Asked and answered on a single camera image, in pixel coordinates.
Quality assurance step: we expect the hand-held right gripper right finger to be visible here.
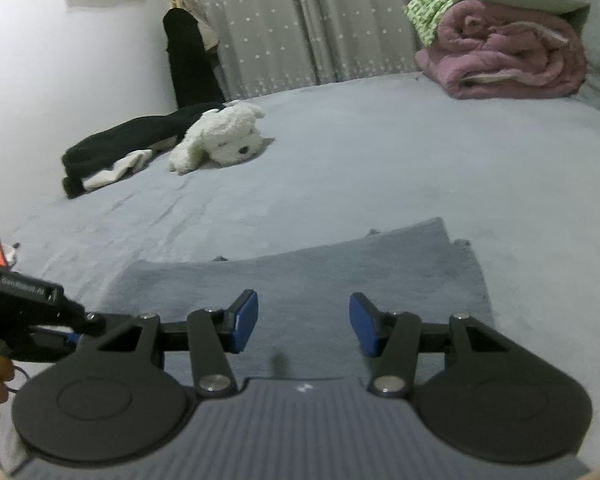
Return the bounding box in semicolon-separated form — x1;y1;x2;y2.
349;292;518;398

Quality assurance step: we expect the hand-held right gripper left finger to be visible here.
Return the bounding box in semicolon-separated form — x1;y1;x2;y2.
92;290;259;397

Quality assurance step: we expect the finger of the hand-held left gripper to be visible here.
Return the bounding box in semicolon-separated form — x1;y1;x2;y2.
30;327;82;358
55;300;106;336

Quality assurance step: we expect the grey knitted sweater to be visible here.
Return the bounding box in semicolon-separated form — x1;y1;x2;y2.
95;217;496;381

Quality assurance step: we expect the white cloth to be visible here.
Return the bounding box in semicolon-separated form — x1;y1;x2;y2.
81;150;156;192

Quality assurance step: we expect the grey bed sheet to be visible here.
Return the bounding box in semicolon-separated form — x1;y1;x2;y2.
0;71;600;461

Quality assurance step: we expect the black clothing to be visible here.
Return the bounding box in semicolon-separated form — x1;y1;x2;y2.
61;102;226;199

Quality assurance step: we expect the white plush dog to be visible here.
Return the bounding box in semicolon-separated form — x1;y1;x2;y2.
169;100;277;176

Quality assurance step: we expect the black hanging garment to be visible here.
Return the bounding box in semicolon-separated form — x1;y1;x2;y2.
162;8;227;109

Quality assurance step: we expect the beige hanging bag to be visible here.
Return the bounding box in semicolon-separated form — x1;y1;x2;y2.
192;7;221;53

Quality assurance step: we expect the grey star-patterned curtain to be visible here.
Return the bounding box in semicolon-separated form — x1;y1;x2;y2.
167;0;433;101

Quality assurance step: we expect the folded mauve quilt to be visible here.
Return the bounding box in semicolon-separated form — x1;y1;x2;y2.
415;0;587;101

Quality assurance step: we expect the green patterned cloth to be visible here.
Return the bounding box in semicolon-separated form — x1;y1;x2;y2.
405;0;496;47

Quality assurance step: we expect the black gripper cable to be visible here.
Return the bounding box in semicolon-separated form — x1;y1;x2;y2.
5;364;31;396

